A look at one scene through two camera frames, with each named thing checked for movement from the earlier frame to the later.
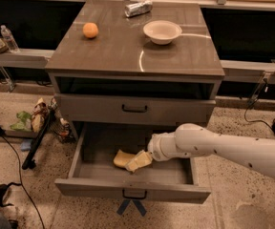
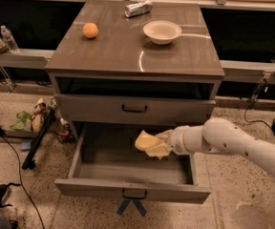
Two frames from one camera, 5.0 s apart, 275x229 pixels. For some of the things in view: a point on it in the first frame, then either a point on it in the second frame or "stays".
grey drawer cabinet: [134, 62] stays
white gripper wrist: [157, 149] -> [177, 141]
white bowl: [161, 31] stays
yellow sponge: [121, 158] -> [145, 141]
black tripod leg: [30, 162] stays
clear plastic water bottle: [10, 38] stays
